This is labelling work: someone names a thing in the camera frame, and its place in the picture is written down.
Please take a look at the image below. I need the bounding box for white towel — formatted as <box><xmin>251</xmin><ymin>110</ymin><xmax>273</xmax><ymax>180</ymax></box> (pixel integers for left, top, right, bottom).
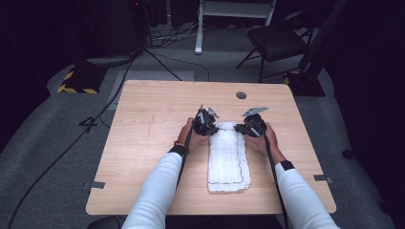
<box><xmin>207</xmin><ymin>120</ymin><xmax>252</xmax><ymax>195</ymax></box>

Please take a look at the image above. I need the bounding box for right hand-held gripper cable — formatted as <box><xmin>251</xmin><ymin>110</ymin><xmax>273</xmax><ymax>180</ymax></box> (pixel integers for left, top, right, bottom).
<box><xmin>263</xmin><ymin>133</ymin><xmax>290</xmax><ymax>229</ymax></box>

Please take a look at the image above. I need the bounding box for dark tall equipment stand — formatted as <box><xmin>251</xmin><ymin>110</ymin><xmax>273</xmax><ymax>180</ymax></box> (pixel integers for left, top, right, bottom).
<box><xmin>75</xmin><ymin>0</ymin><xmax>149</xmax><ymax>67</ymax></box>

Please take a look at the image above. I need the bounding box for person's left hand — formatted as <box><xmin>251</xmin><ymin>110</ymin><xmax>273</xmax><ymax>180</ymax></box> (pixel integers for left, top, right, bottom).
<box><xmin>176</xmin><ymin>116</ymin><xmax>212</xmax><ymax>155</ymax></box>

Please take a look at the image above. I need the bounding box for grey tape piece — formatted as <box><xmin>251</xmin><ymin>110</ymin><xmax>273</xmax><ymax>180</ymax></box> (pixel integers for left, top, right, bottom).
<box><xmin>83</xmin><ymin>180</ymin><xmax>106</xmax><ymax>191</ymax></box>
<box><xmin>312</xmin><ymin>174</ymin><xmax>335</xmax><ymax>185</ymax></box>

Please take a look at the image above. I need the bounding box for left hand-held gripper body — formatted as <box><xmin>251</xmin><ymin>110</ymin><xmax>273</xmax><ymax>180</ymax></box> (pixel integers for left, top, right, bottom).
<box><xmin>192</xmin><ymin>104</ymin><xmax>221</xmax><ymax>136</ymax></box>

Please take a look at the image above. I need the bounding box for white metal stand frame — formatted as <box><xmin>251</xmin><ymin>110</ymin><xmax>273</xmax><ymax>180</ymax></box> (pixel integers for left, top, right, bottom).
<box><xmin>194</xmin><ymin>0</ymin><xmax>277</xmax><ymax>55</ymax></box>

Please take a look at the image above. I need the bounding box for thin black floor cable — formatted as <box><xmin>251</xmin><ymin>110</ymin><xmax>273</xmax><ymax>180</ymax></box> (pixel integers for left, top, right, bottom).
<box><xmin>152</xmin><ymin>51</ymin><xmax>211</xmax><ymax>83</ymax></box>

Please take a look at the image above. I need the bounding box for long black floor cable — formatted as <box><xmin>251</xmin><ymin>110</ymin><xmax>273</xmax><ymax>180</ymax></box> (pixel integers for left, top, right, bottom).
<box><xmin>7</xmin><ymin>58</ymin><xmax>137</xmax><ymax>229</ymax></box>

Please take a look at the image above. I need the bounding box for bundle of floor cables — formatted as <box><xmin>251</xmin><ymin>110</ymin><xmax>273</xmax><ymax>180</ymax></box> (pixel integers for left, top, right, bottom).
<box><xmin>145</xmin><ymin>21</ymin><xmax>206</xmax><ymax>50</ymax></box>

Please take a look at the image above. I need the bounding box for person's right hand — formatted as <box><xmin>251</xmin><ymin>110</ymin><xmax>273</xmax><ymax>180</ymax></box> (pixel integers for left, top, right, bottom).
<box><xmin>245</xmin><ymin>121</ymin><xmax>288</xmax><ymax>165</ymax></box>

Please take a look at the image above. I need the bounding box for black slanted stand pole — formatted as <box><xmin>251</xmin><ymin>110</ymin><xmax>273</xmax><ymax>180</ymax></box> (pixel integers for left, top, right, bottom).
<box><xmin>299</xmin><ymin>0</ymin><xmax>350</xmax><ymax>73</ymax></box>

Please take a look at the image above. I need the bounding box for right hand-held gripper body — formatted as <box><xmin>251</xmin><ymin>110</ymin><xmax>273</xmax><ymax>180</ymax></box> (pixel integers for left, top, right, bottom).
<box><xmin>241</xmin><ymin>106</ymin><xmax>269</xmax><ymax>138</ymax></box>

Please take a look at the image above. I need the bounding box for hand-held gripper cable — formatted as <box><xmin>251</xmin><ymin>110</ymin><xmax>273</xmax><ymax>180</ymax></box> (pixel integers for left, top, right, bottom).
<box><xmin>263</xmin><ymin>133</ymin><xmax>290</xmax><ymax>229</ymax></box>
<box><xmin>174</xmin><ymin>119</ymin><xmax>197</xmax><ymax>193</ymax></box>

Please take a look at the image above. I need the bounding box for black folding chair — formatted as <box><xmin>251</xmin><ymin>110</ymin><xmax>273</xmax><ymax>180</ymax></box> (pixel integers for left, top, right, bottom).
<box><xmin>236</xmin><ymin>9</ymin><xmax>315</xmax><ymax>84</ymax></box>

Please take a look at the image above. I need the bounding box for left hand-held gripper cable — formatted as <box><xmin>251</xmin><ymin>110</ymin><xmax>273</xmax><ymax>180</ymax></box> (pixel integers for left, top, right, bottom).
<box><xmin>174</xmin><ymin>119</ymin><xmax>197</xmax><ymax>193</ymax></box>

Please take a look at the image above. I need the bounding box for black yellow striped base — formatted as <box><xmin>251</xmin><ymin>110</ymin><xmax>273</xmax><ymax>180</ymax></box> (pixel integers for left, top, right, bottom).
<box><xmin>56</xmin><ymin>65</ymin><xmax>108</xmax><ymax>95</ymax></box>
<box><xmin>283</xmin><ymin>69</ymin><xmax>327</xmax><ymax>97</ymax></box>

